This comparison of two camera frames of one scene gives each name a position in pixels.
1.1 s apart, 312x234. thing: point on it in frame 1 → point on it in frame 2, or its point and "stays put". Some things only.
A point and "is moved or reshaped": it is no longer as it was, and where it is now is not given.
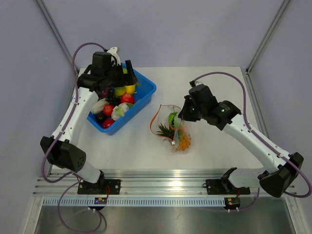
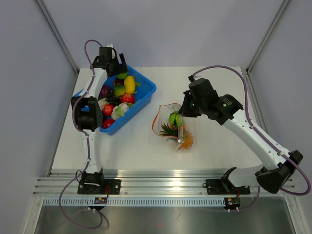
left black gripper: (130, 79) → (120, 68)
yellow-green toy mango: (119, 91) stays put
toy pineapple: (181, 137) stays put
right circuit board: (232, 203) stays put
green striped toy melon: (173, 119) stays put
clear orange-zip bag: (166, 123) is moved or reshaped
